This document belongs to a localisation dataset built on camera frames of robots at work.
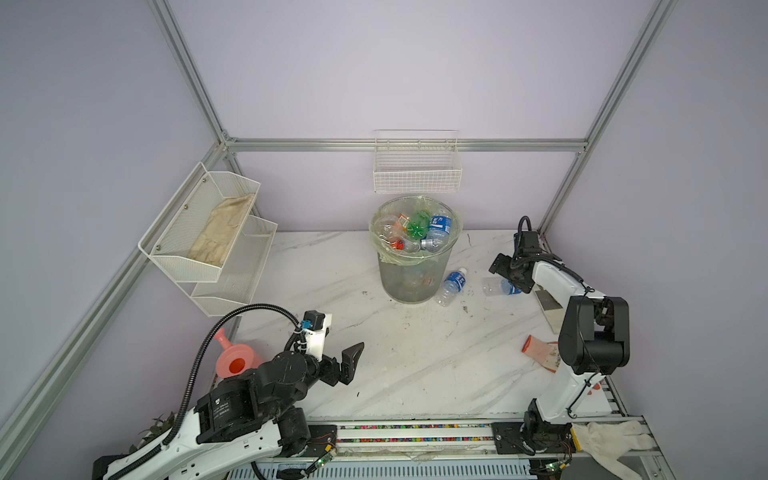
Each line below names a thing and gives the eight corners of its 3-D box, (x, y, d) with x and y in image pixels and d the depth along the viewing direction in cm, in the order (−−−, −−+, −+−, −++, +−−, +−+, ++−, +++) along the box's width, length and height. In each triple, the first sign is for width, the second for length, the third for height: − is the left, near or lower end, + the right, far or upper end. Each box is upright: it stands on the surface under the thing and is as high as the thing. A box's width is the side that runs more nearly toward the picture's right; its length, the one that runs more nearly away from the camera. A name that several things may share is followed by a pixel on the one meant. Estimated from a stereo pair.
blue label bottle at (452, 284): (431, 301, 102) (433, 292, 98) (454, 272, 110) (457, 262, 106) (446, 310, 100) (448, 301, 95) (468, 279, 108) (471, 270, 104)
